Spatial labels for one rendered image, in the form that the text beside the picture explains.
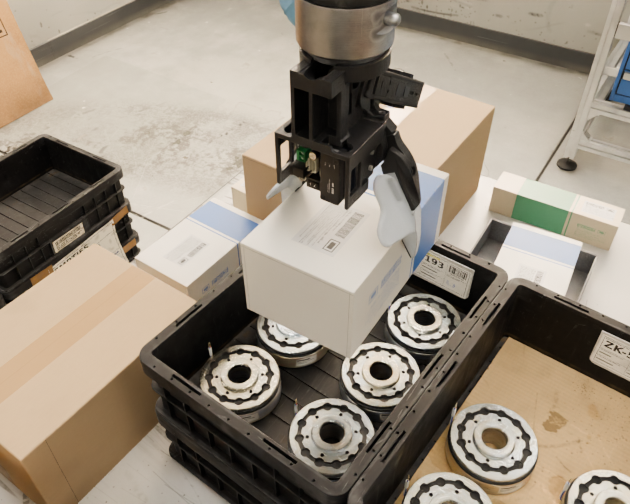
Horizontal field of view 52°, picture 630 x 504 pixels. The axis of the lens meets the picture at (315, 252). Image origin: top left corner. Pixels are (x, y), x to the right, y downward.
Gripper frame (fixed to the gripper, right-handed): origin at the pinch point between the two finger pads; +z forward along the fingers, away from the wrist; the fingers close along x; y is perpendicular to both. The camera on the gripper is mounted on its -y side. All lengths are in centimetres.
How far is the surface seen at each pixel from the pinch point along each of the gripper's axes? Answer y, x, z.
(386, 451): 10.2, 10.8, 18.3
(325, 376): -0.8, -3.2, 28.6
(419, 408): 3.7, 11.5, 18.4
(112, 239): -34, -88, 70
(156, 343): 12.1, -19.0, 18.3
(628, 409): -16.8, 32.2, 28.6
